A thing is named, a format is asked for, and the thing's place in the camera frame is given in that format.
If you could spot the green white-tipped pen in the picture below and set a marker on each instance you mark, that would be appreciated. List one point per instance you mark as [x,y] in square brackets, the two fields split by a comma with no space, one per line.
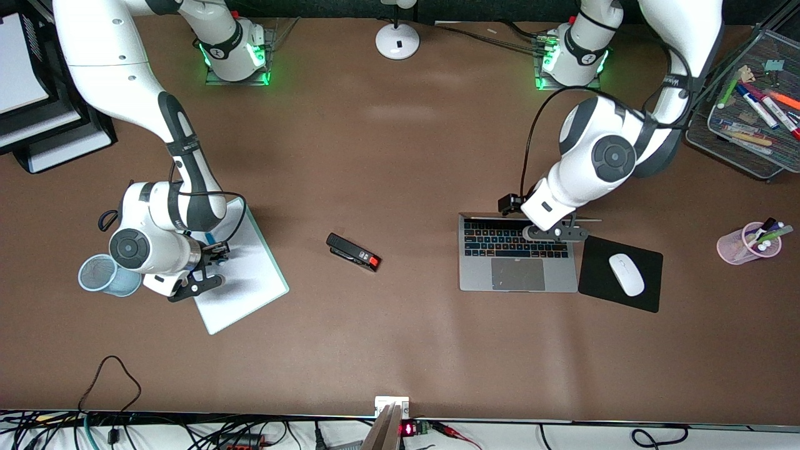
[728,90]

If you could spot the blue-capped white marker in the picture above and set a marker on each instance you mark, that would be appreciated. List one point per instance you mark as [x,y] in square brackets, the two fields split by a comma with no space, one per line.
[757,106]

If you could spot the grey metal bar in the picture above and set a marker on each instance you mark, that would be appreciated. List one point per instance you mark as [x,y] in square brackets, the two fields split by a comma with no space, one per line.
[384,434]

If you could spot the black scissors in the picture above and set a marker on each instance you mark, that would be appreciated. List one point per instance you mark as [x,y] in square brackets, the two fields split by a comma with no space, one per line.
[100,222]

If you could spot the green-lit arm base plate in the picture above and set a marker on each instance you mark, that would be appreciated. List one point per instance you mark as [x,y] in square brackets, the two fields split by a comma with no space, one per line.
[569,89]
[237,83]

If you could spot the white round stand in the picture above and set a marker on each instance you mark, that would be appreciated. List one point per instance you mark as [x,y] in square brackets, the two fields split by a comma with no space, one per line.
[397,42]

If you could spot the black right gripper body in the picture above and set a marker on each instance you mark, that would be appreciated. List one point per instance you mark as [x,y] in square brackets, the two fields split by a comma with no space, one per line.
[213,252]

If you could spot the white mounting bracket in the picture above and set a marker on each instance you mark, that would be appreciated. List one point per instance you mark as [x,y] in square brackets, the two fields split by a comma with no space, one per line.
[382,403]

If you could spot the light blue mesh cup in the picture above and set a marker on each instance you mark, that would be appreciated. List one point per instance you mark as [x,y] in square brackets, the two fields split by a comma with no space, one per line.
[94,275]

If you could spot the yellow pen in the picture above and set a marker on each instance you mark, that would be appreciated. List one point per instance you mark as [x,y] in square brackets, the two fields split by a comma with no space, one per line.
[750,137]

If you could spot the orange highlighter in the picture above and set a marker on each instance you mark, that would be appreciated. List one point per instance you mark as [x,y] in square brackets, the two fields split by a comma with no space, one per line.
[784,99]

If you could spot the red-lit circuit board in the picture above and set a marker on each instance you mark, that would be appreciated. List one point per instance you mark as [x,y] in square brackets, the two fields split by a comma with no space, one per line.
[422,428]

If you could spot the white paper stack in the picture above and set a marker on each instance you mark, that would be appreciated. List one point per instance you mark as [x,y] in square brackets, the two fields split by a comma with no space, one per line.
[19,69]
[37,128]
[69,153]

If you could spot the white paper sheet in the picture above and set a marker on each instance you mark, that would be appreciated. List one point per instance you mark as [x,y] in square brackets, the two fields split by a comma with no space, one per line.
[247,281]

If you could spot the red power strip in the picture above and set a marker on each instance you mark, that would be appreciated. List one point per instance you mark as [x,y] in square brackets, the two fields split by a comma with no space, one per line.
[240,444]

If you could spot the black-capped white marker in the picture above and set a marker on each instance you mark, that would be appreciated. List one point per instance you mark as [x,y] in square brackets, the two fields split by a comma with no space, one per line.
[768,223]

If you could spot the black stacked letter tray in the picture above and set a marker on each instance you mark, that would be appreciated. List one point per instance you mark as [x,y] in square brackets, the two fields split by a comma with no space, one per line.
[107,134]

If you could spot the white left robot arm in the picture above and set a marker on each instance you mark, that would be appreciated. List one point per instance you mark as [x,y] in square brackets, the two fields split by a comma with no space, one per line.
[600,156]

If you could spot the silver laptop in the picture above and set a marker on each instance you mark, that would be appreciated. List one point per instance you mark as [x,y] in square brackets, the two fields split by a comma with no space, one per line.
[519,275]

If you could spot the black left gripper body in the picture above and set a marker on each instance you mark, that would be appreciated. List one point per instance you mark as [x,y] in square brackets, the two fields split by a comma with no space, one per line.
[511,203]

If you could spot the pink mesh pen cup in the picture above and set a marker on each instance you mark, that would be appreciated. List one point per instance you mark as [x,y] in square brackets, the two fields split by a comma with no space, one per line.
[731,247]

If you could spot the black stapler red tip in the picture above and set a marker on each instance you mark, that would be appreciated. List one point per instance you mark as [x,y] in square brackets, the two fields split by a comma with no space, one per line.
[350,251]

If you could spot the printed white pen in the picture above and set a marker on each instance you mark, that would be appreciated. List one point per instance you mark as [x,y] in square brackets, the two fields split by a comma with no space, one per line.
[737,125]

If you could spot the light teal clipboard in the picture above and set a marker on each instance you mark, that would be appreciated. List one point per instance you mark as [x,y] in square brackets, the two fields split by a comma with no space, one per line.
[283,282]

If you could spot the red-capped white marker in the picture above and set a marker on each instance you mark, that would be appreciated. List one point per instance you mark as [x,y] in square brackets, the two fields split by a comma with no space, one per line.
[781,115]

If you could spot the purple marker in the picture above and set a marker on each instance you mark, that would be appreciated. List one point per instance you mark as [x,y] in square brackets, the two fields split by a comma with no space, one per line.
[775,225]

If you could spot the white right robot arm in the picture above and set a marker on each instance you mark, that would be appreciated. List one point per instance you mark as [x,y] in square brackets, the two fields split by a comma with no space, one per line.
[106,62]

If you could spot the bright green marker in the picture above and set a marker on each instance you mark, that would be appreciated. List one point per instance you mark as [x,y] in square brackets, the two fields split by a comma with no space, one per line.
[778,234]

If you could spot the black mesh desk organizer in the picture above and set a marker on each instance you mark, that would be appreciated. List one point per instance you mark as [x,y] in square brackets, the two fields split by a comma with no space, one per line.
[737,159]

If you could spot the black mouse pad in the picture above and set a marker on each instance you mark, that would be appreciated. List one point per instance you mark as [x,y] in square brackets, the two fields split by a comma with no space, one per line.
[594,281]

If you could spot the white computer mouse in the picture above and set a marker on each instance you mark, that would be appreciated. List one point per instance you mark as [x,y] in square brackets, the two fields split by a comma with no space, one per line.
[627,275]

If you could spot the blue marker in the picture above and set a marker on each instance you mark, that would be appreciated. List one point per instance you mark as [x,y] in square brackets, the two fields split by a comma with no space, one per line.
[211,239]

